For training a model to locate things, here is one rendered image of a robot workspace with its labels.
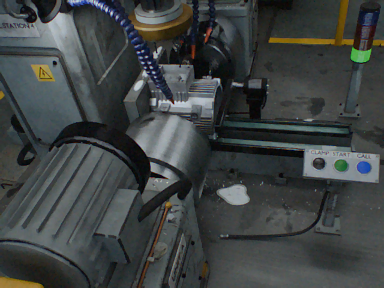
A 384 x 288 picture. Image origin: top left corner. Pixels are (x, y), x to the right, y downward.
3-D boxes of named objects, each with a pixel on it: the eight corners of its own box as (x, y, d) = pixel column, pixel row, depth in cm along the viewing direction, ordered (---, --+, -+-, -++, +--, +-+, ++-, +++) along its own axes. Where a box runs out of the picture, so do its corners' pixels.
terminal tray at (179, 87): (151, 101, 118) (146, 82, 113) (161, 82, 126) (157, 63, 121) (188, 103, 115) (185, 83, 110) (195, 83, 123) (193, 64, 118)
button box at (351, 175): (302, 178, 97) (302, 176, 92) (303, 150, 98) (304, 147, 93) (374, 185, 93) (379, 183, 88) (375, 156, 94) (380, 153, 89)
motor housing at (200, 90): (156, 146, 125) (144, 99, 113) (171, 110, 139) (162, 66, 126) (215, 150, 121) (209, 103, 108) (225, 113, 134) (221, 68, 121)
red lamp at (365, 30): (355, 38, 123) (357, 26, 120) (354, 30, 128) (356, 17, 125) (375, 38, 122) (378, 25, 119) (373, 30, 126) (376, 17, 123)
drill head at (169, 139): (93, 266, 95) (58, 204, 78) (141, 162, 121) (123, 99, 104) (189, 282, 89) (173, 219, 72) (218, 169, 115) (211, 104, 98)
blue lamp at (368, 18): (357, 26, 120) (360, 12, 117) (356, 17, 125) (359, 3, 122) (378, 25, 119) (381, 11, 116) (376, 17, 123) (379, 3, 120)
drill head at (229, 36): (168, 106, 142) (155, 46, 125) (193, 51, 171) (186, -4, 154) (233, 110, 136) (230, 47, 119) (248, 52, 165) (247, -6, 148)
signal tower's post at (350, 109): (338, 117, 144) (357, 11, 116) (337, 104, 150) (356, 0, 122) (360, 118, 142) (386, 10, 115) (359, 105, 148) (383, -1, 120)
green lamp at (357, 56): (350, 63, 129) (353, 51, 126) (350, 54, 134) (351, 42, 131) (369, 63, 128) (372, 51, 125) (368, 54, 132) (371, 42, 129)
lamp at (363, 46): (353, 51, 126) (355, 38, 123) (351, 42, 131) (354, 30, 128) (372, 51, 125) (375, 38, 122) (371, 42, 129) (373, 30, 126)
